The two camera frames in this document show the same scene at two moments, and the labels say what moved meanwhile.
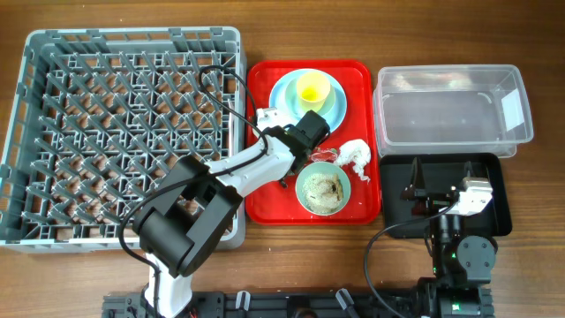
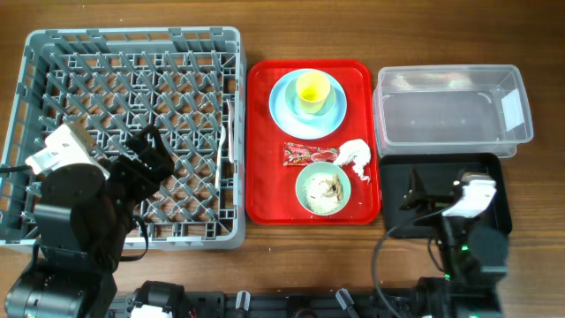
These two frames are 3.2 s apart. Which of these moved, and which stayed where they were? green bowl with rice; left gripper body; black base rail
Moved: left gripper body
Stayed: green bowl with rice; black base rail
